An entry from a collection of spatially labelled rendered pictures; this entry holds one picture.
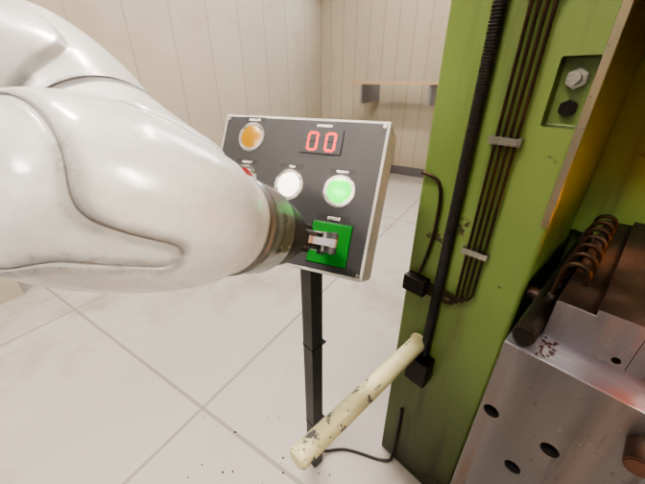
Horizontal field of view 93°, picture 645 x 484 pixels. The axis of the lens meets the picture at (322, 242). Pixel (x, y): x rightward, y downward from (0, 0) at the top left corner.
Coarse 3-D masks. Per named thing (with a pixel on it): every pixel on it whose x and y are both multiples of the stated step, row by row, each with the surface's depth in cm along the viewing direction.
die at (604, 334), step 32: (640, 224) 66; (608, 256) 56; (640, 256) 54; (576, 288) 47; (608, 288) 46; (640, 288) 46; (576, 320) 44; (608, 320) 41; (640, 320) 40; (608, 352) 42; (640, 352) 40
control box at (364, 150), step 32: (288, 128) 59; (320, 128) 56; (352, 128) 54; (384, 128) 53; (256, 160) 60; (288, 160) 58; (320, 160) 56; (352, 160) 54; (384, 160) 52; (320, 192) 56; (352, 192) 53; (384, 192) 57; (352, 224) 53; (352, 256) 53
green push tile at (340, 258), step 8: (320, 224) 55; (328, 224) 54; (336, 224) 54; (336, 232) 54; (344, 232) 53; (344, 240) 53; (336, 248) 54; (344, 248) 53; (312, 256) 55; (320, 256) 55; (328, 256) 54; (336, 256) 54; (344, 256) 53; (328, 264) 54; (336, 264) 53; (344, 264) 53
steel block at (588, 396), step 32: (512, 352) 46; (544, 352) 44; (576, 352) 44; (512, 384) 48; (544, 384) 44; (576, 384) 41; (608, 384) 40; (640, 384) 40; (480, 416) 54; (512, 416) 50; (544, 416) 46; (576, 416) 42; (608, 416) 39; (640, 416) 37; (480, 448) 57; (512, 448) 52; (608, 448) 41; (480, 480) 59; (512, 480) 54; (544, 480) 49; (576, 480) 45; (608, 480) 42
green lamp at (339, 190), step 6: (336, 180) 54; (342, 180) 54; (330, 186) 55; (336, 186) 54; (342, 186) 54; (348, 186) 54; (330, 192) 55; (336, 192) 54; (342, 192) 54; (348, 192) 54; (330, 198) 55; (336, 198) 54; (342, 198) 54
